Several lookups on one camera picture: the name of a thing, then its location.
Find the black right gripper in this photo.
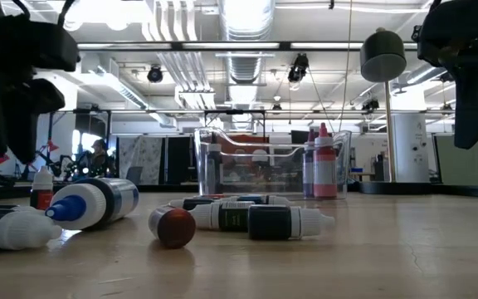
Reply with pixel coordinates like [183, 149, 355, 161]
[415, 0, 478, 159]

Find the small dark dropper bottle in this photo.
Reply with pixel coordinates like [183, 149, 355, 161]
[0, 206, 63, 252]
[247, 204, 336, 242]

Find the blue food coloring bottle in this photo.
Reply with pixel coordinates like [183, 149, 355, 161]
[45, 177, 140, 232]

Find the pink food coloring bottle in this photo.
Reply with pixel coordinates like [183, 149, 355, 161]
[313, 122, 339, 199]

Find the violet food coloring bottle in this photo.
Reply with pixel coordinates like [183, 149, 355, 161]
[303, 128, 317, 199]

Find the clear plastic bin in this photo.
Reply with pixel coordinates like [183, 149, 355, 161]
[193, 126, 353, 202]

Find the small green dropper bottle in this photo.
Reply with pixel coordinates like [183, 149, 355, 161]
[188, 201, 256, 233]

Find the green partition panel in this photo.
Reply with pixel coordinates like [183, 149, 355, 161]
[432, 133, 478, 187]

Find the white cylindrical column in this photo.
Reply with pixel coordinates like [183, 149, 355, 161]
[392, 112, 431, 184]

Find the thin metal pole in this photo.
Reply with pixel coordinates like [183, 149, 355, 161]
[383, 81, 397, 183]

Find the person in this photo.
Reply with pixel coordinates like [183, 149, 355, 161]
[84, 139, 110, 179]

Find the black round stand base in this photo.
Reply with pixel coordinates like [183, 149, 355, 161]
[358, 180, 446, 195]

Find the black cylinder on pole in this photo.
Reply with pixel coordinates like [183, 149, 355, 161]
[359, 27, 407, 83]

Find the patterned white curtain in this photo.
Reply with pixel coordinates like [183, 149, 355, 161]
[117, 135, 164, 186]

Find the grey chair back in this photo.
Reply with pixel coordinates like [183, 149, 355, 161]
[125, 165, 144, 186]

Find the black ceiling spotlight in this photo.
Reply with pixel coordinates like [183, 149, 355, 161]
[287, 52, 310, 84]
[146, 65, 164, 84]

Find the black curtain panel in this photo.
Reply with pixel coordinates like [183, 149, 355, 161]
[164, 135, 194, 186]

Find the black monitor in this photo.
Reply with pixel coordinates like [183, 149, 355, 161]
[290, 130, 311, 145]

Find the orange cloth backdrop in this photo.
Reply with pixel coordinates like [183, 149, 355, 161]
[207, 133, 271, 167]

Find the grey ceiling duct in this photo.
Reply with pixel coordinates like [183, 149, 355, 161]
[392, 57, 451, 95]

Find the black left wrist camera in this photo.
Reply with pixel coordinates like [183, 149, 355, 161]
[27, 20, 81, 72]

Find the black camera cable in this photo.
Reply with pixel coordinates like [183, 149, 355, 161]
[58, 0, 76, 27]

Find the thin black frame bar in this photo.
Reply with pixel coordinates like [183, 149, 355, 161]
[54, 108, 456, 115]

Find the black table edge rail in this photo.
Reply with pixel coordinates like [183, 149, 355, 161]
[0, 180, 478, 203]

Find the silver ceiling duct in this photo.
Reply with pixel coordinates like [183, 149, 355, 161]
[217, 0, 276, 84]

